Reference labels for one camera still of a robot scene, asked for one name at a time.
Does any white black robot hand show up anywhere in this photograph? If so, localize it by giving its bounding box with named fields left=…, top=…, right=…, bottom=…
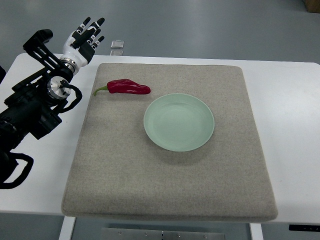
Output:
left=60, top=17, right=105, bottom=75

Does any red pepper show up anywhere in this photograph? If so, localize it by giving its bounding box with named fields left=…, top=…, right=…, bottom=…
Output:
left=93, top=78, right=151, bottom=96

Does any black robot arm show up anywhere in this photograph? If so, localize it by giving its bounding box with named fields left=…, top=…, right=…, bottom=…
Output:
left=0, top=29, right=83, bottom=189

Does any light green plate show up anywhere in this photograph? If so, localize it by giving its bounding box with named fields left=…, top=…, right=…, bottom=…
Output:
left=143, top=93, right=215, bottom=152

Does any small clear plastic box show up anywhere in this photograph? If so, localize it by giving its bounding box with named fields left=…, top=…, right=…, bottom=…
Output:
left=110, top=40, right=125, bottom=49

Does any beige felt mat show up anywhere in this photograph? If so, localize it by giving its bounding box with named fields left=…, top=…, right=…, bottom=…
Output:
left=61, top=63, right=278, bottom=222

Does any white table leg left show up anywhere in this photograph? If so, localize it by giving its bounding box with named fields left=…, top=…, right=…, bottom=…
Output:
left=58, top=216, right=76, bottom=240

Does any white table leg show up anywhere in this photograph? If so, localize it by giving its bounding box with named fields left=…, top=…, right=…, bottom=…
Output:
left=58, top=216, right=76, bottom=240
left=249, top=223, right=264, bottom=240

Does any cardboard box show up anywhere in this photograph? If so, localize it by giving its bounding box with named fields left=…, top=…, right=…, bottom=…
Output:
left=303, top=0, right=320, bottom=13

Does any white table leg right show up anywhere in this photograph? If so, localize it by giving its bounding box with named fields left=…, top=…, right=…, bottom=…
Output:
left=249, top=223, right=264, bottom=240

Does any black table control panel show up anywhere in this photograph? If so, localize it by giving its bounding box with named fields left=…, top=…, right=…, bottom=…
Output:
left=288, top=224, right=320, bottom=232

